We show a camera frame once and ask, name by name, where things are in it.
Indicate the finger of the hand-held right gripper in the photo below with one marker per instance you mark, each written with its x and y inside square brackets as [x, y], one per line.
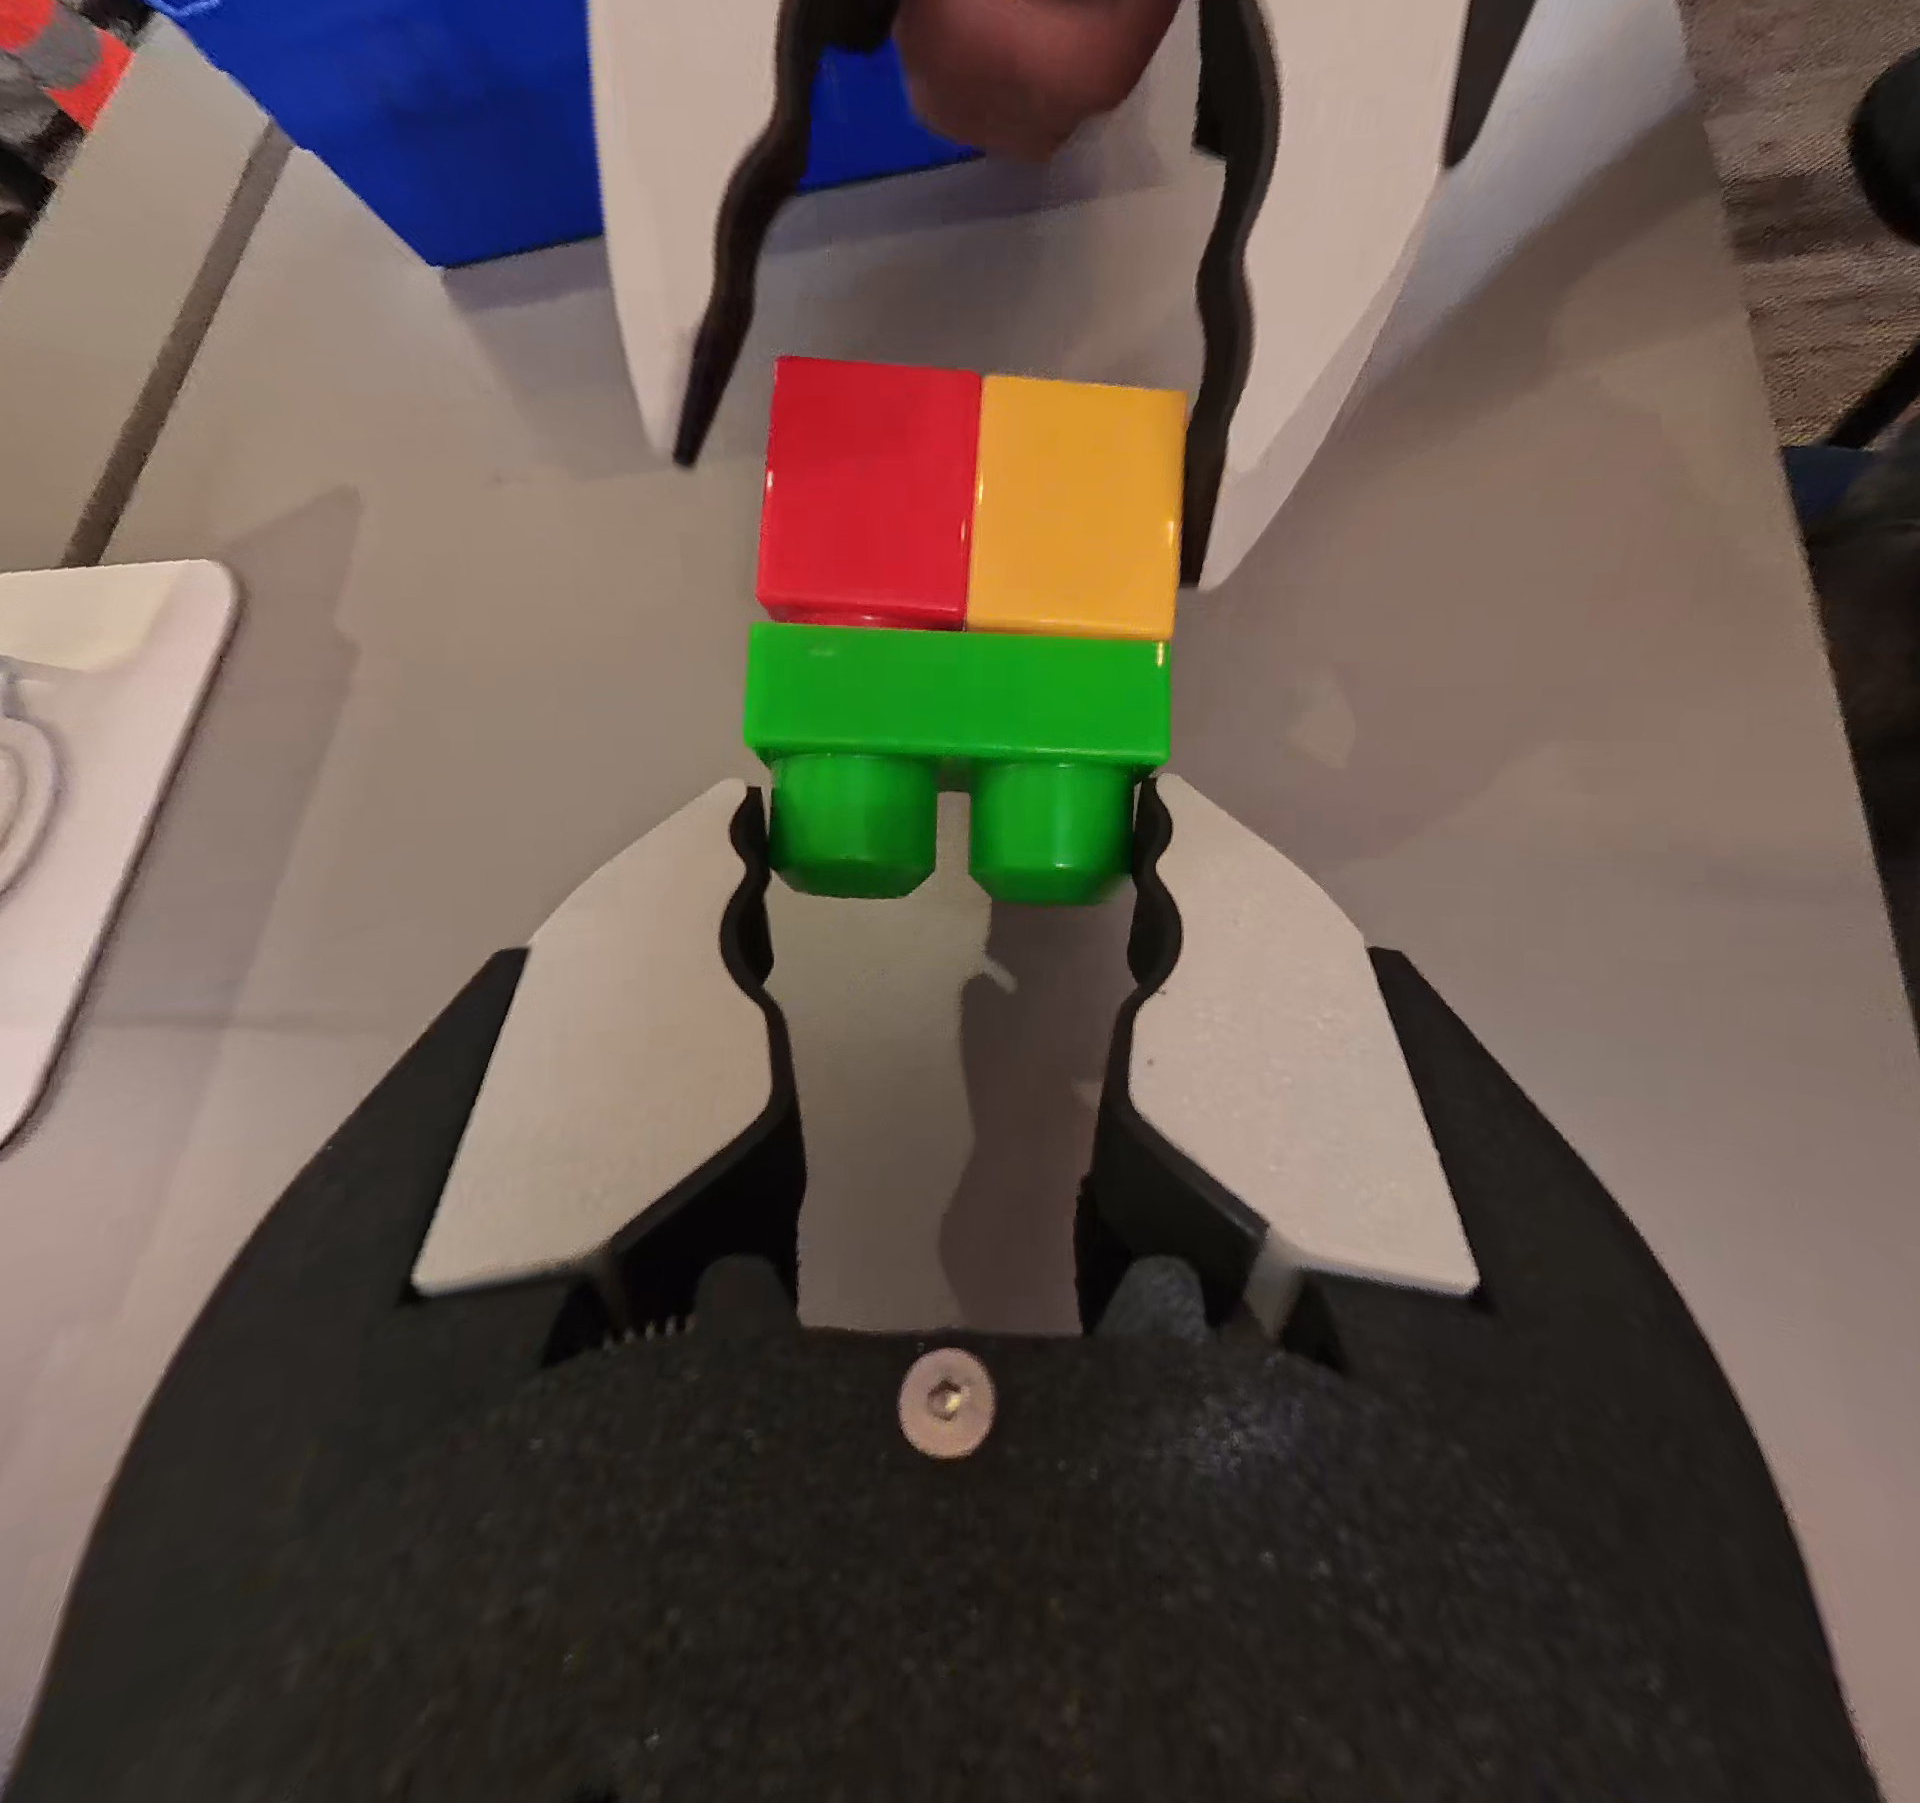
[675, 109]
[1335, 109]

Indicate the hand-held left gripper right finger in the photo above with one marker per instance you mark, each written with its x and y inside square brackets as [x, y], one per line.
[1290, 1068]

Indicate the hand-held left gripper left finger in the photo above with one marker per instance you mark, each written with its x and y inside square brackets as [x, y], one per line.
[601, 1068]

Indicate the blue plastic bin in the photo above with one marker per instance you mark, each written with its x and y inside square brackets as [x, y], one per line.
[420, 62]

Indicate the red one-stud toy block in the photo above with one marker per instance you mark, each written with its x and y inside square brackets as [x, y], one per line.
[872, 482]

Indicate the yellow one-stud toy block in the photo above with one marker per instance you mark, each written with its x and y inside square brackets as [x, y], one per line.
[1072, 513]

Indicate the green two-stud toy block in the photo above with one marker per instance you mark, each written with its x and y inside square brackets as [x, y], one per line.
[961, 701]

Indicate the person's right hand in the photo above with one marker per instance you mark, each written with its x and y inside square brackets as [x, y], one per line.
[1050, 48]

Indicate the white stand with wooden board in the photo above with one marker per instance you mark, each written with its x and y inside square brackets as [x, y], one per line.
[90, 784]

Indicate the orange striped cone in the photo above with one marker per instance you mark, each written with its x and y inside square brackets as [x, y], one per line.
[61, 48]

